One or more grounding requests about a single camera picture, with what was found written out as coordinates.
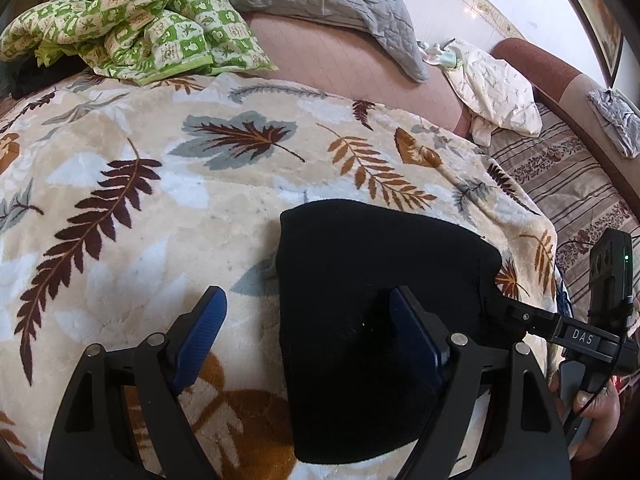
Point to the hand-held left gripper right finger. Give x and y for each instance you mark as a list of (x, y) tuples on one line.
[(415, 340)]

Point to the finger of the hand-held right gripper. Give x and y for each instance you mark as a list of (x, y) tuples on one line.
[(530, 317)]

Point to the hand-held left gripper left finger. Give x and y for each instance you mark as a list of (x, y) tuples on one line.
[(200, 340)]

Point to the black pants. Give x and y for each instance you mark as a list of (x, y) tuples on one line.
[(350, 270)]

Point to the person's right hand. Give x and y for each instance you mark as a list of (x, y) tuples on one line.
[(602, 412)]

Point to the leaf print fleece blanket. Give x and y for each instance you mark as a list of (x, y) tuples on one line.
[(150, 210)]

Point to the striped floral pillow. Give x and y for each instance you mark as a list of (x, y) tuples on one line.
[(565, 175)]

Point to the grey crumpled cloth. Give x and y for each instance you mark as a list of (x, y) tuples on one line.
[(617, 120)]

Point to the cream patterned cloth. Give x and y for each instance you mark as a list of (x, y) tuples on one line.
[(495, 90)]

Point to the brown bed headboard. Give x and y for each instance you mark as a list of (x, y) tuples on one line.
[(550, 70)]

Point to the small light green cloth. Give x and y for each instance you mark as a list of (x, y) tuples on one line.
[(450, 60)]

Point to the pink bed sheet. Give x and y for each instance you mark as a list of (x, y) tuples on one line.
[(350, 70)]

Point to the small white cloth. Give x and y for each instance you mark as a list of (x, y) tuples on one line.
[(430, 52)]

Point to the green checked quilt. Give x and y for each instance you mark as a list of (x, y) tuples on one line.
[(150, 25)]

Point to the framed wall picture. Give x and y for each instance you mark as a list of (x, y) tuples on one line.
[(607, 35)]

